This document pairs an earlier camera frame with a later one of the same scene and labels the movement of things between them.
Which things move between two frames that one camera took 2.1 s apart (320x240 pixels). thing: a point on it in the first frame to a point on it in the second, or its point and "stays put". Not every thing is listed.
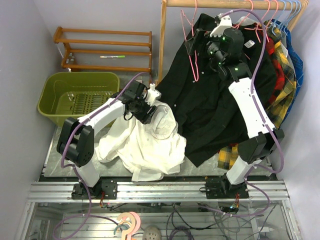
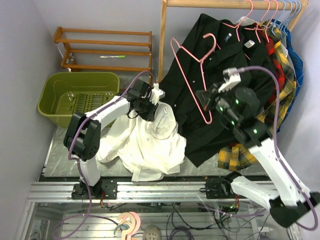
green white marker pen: [115, 56] stays put
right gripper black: [200, 37] to [215, 94]
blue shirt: [297, 61] stays put
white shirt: [148, 151] stays put
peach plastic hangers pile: [131, 220] stays put
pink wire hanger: [192, 24] to [171, 41]
